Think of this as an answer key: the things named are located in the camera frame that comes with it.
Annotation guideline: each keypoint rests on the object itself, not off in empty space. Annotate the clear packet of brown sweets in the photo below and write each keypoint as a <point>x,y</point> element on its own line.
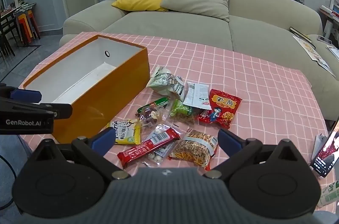
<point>149,115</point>

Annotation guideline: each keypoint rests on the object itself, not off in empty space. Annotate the green tube snack packet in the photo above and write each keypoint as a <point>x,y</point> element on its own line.
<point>159,102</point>

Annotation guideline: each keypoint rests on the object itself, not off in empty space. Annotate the white phone stand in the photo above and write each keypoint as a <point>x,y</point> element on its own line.
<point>317,144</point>

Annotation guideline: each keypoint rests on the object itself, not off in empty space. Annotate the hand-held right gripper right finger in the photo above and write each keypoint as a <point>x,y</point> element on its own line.
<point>229,143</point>

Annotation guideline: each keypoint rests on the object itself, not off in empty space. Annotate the white magazine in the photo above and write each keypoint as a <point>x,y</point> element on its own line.
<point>308,49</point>
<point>327,67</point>

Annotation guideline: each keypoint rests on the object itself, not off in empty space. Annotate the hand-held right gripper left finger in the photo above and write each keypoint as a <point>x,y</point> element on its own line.
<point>104,138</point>

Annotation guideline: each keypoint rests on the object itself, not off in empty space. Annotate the red cartoon snack packet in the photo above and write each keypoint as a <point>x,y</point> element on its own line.
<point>222,110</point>

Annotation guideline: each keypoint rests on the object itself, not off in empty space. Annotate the white bookshelf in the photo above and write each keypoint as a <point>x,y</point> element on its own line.
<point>332,12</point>

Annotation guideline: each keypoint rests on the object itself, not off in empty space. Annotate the yellow snack packet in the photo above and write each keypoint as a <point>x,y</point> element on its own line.
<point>127,131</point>

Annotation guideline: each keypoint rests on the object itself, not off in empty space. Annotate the red snack bar packet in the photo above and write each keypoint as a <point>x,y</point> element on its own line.
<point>148,147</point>

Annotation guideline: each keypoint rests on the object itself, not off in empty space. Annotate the white snack packet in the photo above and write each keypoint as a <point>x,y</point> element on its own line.
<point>196,95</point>

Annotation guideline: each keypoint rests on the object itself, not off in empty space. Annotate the beige sofa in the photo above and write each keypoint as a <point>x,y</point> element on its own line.
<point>185,28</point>

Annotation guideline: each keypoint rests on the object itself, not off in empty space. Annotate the white tablet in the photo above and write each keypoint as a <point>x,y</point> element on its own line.
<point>324,39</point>

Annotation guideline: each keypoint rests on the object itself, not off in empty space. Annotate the green label clear snack packet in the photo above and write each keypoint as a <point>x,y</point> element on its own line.
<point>180,110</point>

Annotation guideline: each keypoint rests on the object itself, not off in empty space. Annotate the green and white packet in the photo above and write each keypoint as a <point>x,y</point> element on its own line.
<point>329,195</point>

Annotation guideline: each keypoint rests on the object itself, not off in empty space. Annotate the smartphone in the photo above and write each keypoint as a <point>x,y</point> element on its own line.
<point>328,152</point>

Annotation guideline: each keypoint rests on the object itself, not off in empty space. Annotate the black dining chair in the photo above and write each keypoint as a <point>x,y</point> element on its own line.
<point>6,36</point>

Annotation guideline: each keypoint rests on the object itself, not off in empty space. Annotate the pink checked tablecloth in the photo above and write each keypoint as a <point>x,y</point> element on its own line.
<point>238,75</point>

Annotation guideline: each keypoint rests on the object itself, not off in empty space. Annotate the stack of coloured stools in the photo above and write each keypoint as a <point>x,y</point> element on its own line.
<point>26,25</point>

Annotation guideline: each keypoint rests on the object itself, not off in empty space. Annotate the orange storage box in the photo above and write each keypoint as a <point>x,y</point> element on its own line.
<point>127,86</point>

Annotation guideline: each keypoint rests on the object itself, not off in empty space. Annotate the brown cracker packet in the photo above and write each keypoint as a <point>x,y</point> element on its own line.
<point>193,150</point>

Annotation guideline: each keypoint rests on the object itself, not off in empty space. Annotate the dark book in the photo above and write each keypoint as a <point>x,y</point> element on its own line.
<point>300,34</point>

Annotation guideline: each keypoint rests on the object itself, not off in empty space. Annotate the clear packet of white balls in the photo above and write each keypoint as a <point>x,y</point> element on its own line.
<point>155,157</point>

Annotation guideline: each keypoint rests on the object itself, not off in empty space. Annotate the pale green snack packet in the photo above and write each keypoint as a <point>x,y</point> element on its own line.
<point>164,81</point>

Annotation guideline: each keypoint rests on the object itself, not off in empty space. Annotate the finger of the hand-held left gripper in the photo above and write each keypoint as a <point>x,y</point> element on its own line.
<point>26,95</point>
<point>59,110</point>

